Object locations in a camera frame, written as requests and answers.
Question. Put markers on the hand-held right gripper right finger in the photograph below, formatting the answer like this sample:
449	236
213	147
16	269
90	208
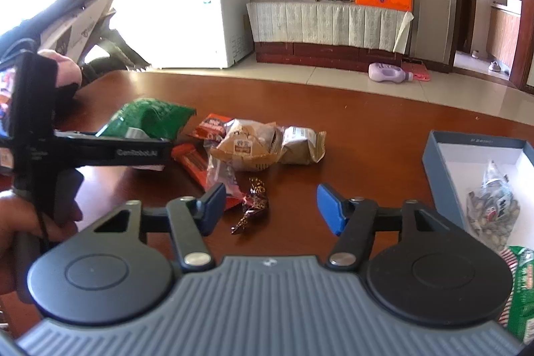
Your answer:
329	212

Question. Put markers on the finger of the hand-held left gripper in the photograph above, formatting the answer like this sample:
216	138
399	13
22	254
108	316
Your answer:
83	133

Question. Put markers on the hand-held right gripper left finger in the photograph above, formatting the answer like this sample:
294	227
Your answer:
213	208

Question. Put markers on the dark green snack packet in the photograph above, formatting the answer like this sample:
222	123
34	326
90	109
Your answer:
144	116

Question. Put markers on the brown paper pastry packet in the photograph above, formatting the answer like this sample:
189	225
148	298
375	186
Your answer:
246	147

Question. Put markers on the gold pastry packet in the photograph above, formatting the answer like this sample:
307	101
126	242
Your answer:
300	145

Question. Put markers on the blue cardboard box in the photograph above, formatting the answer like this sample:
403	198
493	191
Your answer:
438	160

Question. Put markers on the person's left hand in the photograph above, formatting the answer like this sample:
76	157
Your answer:
6	239

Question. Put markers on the dark brown candy wrapper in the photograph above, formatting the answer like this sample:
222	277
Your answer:
253	203

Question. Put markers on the red wafer bar packet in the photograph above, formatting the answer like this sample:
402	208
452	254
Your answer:
190	160

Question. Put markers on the orange red snack packet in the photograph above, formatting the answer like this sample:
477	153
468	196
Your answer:
210	127

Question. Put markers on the parked electric scooter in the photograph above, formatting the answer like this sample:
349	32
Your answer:
71	18

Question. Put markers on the purple detergent bottle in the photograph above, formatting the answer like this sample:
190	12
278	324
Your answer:
388	72

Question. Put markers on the dark wooden television cabinet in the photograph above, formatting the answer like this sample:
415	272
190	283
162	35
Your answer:
325	55

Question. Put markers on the white chest freezer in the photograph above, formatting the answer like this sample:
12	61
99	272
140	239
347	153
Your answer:
187	14

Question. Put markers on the clear bag of seeds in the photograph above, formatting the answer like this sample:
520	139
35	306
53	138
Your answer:
492	210

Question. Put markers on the pale patterned cabinet cloth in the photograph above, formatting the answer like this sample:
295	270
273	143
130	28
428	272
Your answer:
321	22

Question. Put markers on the green striped snack packet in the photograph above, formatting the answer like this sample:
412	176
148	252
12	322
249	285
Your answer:
523	289

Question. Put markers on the wooden kitchen cabinet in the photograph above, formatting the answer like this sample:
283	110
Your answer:
502	30

